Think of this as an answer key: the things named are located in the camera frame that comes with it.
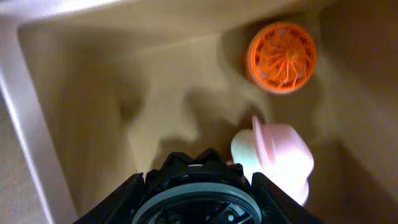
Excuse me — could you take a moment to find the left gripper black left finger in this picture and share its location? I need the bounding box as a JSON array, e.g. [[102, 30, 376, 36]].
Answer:
[[73, 173, 145, 224]]

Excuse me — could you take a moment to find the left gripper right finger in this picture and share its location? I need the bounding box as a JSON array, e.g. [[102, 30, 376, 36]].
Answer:
[[251, 172, 325, 224]]

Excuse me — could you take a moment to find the white pink duck figure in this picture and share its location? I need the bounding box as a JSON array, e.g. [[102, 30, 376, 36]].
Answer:
[[231, 116, 314, 206]]

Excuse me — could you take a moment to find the black round spinner toy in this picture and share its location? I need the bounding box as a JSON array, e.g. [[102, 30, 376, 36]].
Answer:
[[132, 149, 262, 223]]

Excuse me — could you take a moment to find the orange round spinner toy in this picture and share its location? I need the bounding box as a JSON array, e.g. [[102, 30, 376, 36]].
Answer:
[[243, 21, 317, 95]]

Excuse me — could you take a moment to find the white cardboard box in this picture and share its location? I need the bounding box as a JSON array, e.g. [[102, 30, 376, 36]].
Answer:
[[1, 0, 397, 223]]

